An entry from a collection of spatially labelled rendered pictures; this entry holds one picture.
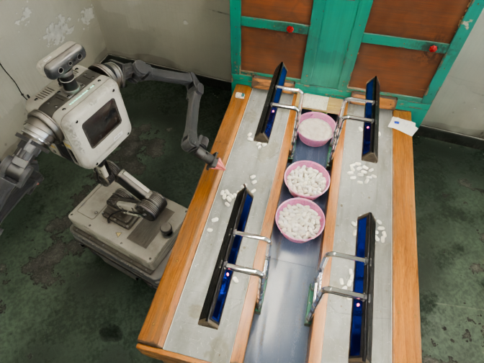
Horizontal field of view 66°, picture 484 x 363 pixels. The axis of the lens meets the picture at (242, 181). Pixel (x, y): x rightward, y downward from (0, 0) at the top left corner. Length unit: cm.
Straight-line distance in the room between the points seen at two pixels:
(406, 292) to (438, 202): 151
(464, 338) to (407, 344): 106
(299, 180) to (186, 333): 105
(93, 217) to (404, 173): 192
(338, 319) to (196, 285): 68
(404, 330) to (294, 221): 72
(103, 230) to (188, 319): 90
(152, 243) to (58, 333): 88
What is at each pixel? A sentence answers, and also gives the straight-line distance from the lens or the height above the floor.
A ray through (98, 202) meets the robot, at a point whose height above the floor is 47.
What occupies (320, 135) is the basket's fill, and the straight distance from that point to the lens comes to 249.
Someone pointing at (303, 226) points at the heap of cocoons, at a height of 72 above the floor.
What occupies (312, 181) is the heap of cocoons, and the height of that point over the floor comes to 74.
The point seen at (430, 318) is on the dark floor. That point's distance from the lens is 289.
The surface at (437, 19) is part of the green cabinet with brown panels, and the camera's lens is 246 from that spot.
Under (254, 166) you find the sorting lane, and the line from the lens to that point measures 226.
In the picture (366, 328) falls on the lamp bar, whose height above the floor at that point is 111.
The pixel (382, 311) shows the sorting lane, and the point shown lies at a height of 74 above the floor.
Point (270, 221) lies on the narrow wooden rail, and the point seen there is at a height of 76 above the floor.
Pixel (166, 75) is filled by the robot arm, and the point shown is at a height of 123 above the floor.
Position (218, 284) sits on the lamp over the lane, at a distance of 149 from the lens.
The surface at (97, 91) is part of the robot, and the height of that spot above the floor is 145.
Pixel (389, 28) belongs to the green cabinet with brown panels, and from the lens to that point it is 245.
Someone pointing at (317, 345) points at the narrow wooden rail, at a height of 76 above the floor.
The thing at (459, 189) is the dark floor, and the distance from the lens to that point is 356.
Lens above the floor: 249
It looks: 53 degrees down
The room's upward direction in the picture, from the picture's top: 1 degrees clockwise
